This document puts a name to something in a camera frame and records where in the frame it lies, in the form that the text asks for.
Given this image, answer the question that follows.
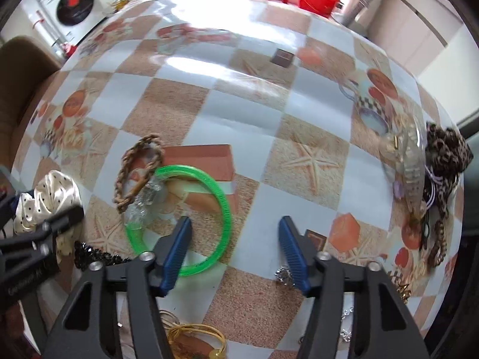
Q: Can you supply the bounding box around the leopard print scrunchie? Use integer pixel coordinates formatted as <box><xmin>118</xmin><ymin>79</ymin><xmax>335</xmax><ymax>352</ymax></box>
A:
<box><xmin>425</xmin><ymin>121</ymin><xmax>473</xmax><ymax>180</ymax></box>

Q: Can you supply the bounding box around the white cabinet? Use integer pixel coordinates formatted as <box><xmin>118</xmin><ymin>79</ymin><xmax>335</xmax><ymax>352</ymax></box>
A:
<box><xmin>369</xmin><ymin>0</ymin><xmax>479</xmax><ymax>83</ymax></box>

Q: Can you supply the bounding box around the checkered printed tablecloth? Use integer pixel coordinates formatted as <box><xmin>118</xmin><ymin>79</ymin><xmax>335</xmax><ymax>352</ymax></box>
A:
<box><xmin>9</xmin><ymin>0</ymin><xmax>466</xmax><ymax>359</ymax></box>

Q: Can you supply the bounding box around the tan leather chair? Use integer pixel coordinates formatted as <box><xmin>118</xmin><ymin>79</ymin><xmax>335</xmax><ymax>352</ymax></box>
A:
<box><xmin>0</xmin><ymin>35</ymin><xmax>62</xmax><ymax>165</ymax></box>

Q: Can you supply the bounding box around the red plastic bucket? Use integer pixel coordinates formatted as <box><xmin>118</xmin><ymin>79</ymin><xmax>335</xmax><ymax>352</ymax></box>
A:
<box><xmin>299</xmin><ymin>0</ymin><xmax>341</xmax><ymax>19</ymax></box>

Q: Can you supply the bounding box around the clear plastic hair clip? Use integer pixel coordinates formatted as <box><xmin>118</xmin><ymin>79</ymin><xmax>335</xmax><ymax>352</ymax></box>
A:
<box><xmin>125</xmin><ymin>179</ymin><xmax>169</xmax><ymax>229</ymax></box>

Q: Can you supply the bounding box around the yellow hair tie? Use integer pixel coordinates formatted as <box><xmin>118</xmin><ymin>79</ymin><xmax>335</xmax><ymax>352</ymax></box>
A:
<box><xmin>166</xmin><ymin>323</ymin><xmax>228</xmax><ymax>359</ymax></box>

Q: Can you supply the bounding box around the white washing machine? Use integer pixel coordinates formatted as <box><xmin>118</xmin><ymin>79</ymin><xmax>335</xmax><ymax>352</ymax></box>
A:
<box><xmin>32</xmin><ymin>0</ymin><xmax>109</xmax><ymax>47</ymax></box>

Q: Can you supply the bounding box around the crystal earring with green bead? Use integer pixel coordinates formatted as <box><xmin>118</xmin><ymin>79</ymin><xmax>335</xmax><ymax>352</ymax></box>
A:
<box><xmin>275</xmin><ymin>265</ymin><xmax>294</xmax><ymax>287</ymax></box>

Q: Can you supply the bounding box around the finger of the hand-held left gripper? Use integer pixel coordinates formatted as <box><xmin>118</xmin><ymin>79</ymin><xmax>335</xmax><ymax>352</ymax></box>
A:
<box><xmin>0</xmin><ymin>206</ymin><xmax>85</xmax><ymax>258</ymax></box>
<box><xmin>0</xmin><ymin>249</ymin><xmax>62</xmax><ymax>309</ymax></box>

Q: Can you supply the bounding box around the clear claw hair clip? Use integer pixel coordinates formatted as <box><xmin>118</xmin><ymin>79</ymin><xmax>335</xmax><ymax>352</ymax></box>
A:
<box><xmin>380</xmin><ymin>120</ymin><xmax>429</xmax><ymax>214</ymax></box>

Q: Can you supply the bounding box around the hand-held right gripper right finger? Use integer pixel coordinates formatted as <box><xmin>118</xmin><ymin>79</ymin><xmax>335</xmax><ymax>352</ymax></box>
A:
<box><xmin>278</xmin><ymin>216</ymin><xmax>431</xmax><ymax>359</ymax></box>

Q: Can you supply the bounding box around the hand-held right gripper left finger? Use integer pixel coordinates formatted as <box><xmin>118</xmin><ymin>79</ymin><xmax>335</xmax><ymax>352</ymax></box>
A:
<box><xmin>43</xmin><ymin>216</ymin><xmax>193</xmax><ymax>359</ymax></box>

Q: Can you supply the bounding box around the brown braided hair tie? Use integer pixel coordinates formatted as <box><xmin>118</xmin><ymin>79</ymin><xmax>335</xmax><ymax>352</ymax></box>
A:
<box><xmin>113</xmin><ymin>135</ymin><xmax>165</xmax><ymax>215</ymax></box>

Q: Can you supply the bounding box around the white polka dot scrunchie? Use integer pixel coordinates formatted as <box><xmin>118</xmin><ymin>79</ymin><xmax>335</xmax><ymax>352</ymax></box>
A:
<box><xmin>13</xmin><ymin>170</ymin><xmax>84</xmax><ymax>266</ymax></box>

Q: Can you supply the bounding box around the green translucent bangle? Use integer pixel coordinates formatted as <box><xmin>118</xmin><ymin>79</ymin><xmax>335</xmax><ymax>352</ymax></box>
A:
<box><xmin>125</xmin><ymin>165</ymin><xmax>231</xmax><ymax>277</ymax></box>

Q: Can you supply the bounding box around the leopard print hair band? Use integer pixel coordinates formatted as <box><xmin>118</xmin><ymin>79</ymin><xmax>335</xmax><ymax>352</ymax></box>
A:
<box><xmin>423</xmin><ymin>179</ymin><xmax>462</xmax><ymax>267</ymax></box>

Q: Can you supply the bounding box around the black beaded hair clip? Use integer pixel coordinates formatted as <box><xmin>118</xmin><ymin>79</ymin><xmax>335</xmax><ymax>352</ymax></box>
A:
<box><xmin>74</xmin><ymin>241</ymin><xmax>130</xmax><ymax>270</ymax></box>

